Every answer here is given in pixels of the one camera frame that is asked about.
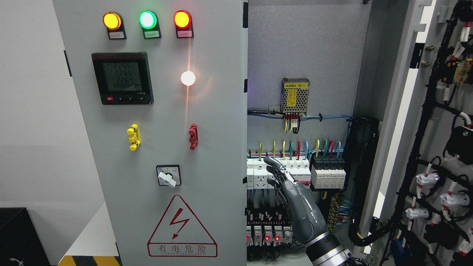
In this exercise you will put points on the green indicator light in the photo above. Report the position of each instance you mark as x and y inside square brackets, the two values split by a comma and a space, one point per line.
[148, 19]

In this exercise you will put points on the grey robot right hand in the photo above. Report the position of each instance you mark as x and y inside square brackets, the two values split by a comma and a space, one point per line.
[307, 221]

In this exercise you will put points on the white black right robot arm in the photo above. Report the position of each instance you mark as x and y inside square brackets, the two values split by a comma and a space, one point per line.
[326, 250]

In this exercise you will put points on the yellow test terminal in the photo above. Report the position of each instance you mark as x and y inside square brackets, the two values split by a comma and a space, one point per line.
[134, 137]

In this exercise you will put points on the metal mesh power supply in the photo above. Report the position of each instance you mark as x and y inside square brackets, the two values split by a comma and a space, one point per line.
[295, 95]

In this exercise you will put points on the white socket breaker row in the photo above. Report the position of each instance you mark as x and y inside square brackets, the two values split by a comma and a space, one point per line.
[257, 175]

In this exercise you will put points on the yellow indicator light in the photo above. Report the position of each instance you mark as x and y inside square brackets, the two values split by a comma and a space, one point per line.
[112, 20]

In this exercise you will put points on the grey surge protector block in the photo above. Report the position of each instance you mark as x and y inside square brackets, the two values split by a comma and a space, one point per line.
[328, 174]

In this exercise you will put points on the red test terminal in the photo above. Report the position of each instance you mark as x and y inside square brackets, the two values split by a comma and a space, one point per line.
[193, 136]

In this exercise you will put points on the red indicator light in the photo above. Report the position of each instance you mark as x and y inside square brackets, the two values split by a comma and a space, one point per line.
[182, 19]

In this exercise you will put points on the white glowing indicator light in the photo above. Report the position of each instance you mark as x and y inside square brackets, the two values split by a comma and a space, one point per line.
[188, 78]

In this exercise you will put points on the black digital power meter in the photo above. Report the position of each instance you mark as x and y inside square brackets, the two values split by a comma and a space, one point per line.
[123, 78]

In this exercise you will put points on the red electric danger sign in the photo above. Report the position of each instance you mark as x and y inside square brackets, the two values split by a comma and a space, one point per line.
[179, 232]

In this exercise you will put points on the grey cabinet door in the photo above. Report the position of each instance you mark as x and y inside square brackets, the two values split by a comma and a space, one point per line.
[214, 47]
[411, 140]

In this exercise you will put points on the lower relay terminal row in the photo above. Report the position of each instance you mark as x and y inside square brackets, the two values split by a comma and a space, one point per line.
[268, 226]

